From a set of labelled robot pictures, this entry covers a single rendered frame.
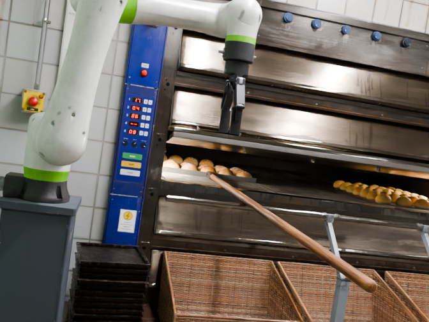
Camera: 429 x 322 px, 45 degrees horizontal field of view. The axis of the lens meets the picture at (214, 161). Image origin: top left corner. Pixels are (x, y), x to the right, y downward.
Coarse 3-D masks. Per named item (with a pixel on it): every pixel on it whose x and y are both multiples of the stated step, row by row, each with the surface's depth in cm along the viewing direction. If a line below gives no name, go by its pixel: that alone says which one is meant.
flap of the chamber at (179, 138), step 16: (192, 144) 247; (208, 144) 243; (224, 144) 238; (240, 144) 237; (256, 144) 239; (304, 160) 262; (320, 160) 256; (336, 160) 251; (352, 160) 251; (368, 160) 253; (416, 176) 278
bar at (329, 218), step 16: (240, 208) 217; (272, 208) 220; (288, 208) 222; (384, 224) 233; (400, 224) 234; (416, 224) 237; (336, 272) 212; (336, 288) 208; (336, 304) 207; (336, 320) 207
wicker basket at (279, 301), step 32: (192, 256) 249; (224, 256) 253; (160, 288) 243; (192, 288) 247; (224, 288) 251; (256, 288) 255; (160, 320) 231; (192, 320) 205; (224, 320) 207; (256, 320) 210; (288, 320) 230
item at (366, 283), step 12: (216, 180) 265; (240, 192) 225; (252, 204) 203; (264, 216) 187; (276, 216) 180; (288, 228) 165; (300, 240) 154; (312, 240) 149; (324, 252) 138; (336, 264) 130; (348, 264) 127; (348, 276) 124; (360, 276) 120; (372, 288) 116
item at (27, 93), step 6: (24, 90) 221; (30, 90) 222; (36, 90) 223; (24, 96) 221; (30, 96) 222; (36, 96) 223; (24, 102) 222; (42, 102) 223; (24, 108) 222; (30, 108) 222; (36, 108) 223; (42, 108) 224
